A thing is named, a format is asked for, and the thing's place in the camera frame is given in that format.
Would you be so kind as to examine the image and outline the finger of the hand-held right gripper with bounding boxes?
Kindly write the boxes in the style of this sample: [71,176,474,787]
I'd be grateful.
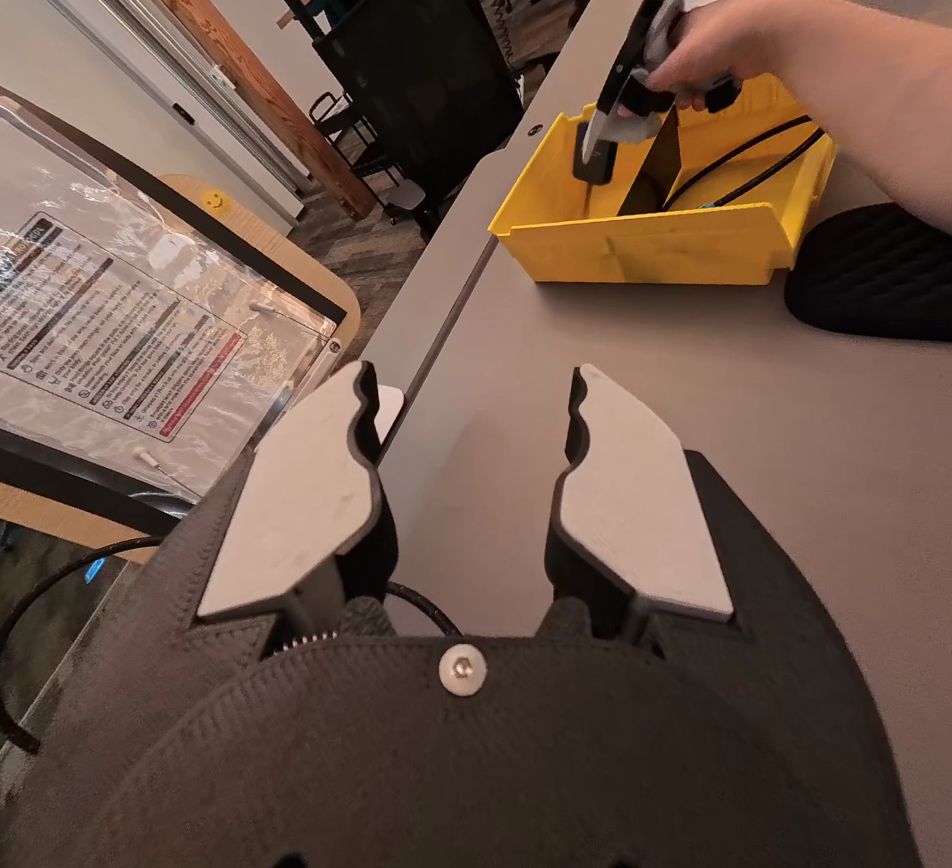
[606,111,664,146]
[582,27,650,167]

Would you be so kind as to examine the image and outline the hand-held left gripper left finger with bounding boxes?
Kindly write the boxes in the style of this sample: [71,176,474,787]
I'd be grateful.
[195,361,400,623]

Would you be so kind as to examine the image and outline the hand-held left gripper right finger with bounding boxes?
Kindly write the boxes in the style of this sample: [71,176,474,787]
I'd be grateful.
[545,364,735,623]

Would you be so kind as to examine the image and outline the black square hdmi hub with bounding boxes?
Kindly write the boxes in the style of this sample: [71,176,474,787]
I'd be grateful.
[571,123,620,210]

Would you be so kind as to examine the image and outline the black hdmi cable green plugs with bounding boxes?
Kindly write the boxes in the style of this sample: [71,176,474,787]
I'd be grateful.
[660,113,828,213]

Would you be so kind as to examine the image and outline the yellow plastic bin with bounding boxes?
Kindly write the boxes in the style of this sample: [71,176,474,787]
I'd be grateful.
[488,72,839,286]

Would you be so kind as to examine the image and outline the person's right forearm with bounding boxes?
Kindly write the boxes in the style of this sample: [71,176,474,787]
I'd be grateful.
[781,0,952,235]

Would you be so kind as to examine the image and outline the person's right hand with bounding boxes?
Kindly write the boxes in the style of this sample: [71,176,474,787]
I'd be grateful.
[646,0,815,116]

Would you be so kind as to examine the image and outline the black bin divider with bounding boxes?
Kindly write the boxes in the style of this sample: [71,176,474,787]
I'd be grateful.
[616,105,684,216]

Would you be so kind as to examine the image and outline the black mesh chair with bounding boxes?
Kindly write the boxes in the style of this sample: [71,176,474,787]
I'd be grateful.
[312,0,525,237]

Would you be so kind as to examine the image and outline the grey stool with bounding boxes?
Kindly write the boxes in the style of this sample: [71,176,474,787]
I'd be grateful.
[383,180,428,225]

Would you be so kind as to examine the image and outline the instruction sign on stand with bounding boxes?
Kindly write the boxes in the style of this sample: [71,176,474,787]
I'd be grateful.
[0,85,406,564]

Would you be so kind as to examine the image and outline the wooden beam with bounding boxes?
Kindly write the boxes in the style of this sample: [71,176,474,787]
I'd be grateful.
[82,0,380,222]

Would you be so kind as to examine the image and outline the left gripper braided cable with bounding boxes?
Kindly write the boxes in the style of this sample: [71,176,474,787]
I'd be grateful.
[0,535,464,755]

